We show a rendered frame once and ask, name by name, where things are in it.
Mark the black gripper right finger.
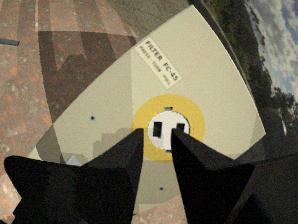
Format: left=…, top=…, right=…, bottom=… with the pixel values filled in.
left=170, top=128, right=298, bottom=224

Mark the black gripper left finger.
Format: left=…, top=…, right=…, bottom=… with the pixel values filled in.
left=4, top=128, right=144, bottom=224

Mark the grey cylindrical filter cartridge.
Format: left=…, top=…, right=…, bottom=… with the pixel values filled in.
left=146, top=107, right=189, bottom=151

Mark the grey flat bar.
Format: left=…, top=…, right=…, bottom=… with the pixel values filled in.
left=0, top=39, right=20, bottom=47

